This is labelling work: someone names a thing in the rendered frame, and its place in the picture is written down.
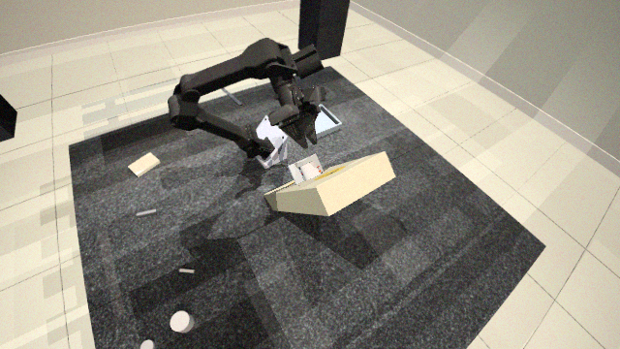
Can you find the beige short cylinder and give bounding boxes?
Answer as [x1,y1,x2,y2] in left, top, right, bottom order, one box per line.
[170,311,195,333]

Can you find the cream flat rectangular block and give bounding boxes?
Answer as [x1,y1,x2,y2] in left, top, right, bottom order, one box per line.
[128,153,161,177]

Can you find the white cylinder with two slots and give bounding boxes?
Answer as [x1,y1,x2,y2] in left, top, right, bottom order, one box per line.
[300,160,321,180]

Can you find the beige rectangular panel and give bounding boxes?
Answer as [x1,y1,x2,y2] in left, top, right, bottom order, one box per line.
[263,151,395,216]

